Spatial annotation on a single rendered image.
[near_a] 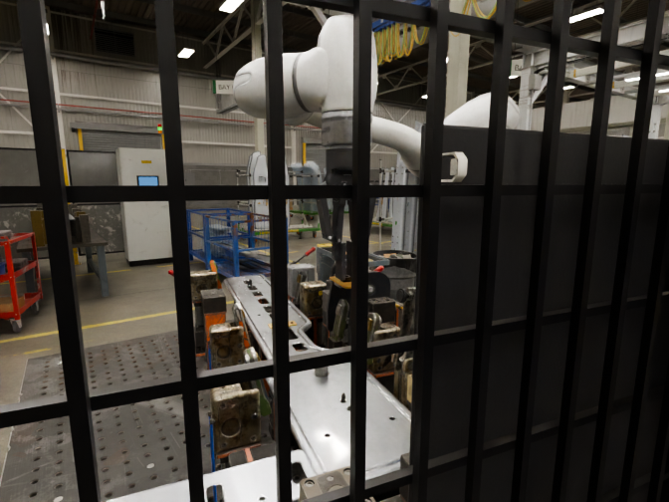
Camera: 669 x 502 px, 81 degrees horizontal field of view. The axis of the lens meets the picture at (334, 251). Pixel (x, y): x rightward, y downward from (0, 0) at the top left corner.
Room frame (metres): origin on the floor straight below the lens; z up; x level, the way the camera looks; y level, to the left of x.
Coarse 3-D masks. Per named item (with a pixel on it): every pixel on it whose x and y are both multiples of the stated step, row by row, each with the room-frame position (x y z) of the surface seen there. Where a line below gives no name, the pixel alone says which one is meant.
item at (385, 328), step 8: (384, 328) 0.95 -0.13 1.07; (392, 328) 0.95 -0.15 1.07; (376, 336) 0.93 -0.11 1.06; (384, 336) 0.94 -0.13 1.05; (392, 336) 0.95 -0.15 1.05; (376, 360) 0.93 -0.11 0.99; (384, 360) 0.94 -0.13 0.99; (368, 368) 0.95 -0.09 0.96; (376, 368) 0.93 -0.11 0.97; (384, 368) 0.94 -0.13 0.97; (392, 368) 0.95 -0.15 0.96; (376, 376) 0.92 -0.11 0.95; (384, 376) 0.94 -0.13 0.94; (392, 376) 0.95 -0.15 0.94; (384, 384) 0.94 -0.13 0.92; (392, 384) 0.95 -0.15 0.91; (392, 392) 0.95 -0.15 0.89
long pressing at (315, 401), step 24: (240, 288) 1.59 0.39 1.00; (264, 288) 1.59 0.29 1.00; (264, 312) 1.28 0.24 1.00; (264, 336) 1.07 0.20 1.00; (312, 384) 0.79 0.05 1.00; (336, 384) 0.79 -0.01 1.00; (312, 408) 0.70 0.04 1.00; (336, 408) 0.70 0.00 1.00; (384, 408) 0.70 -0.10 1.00; (312, 432) 0.63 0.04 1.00; (336, 432) 0.63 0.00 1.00; (384, 432) 0.63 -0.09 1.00; (408, 432) 0.63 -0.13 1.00; (312, 456) 0.57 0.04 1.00; (336, 456) 0.57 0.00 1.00; (384, 456) 0.57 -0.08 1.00
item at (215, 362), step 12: (228, 324) 1.05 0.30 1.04; (216, 336) 1.00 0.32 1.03; (228, 336) 1.01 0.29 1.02; (240, 336) 1.03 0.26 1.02; (216, 348) 1.00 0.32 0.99; (228, 348) 1.02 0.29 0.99; (240, 348) 1.03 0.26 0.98; (216, 360) 1.00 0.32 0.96; (228, 360) 1.01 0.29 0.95; (240, 360) 1.03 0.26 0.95
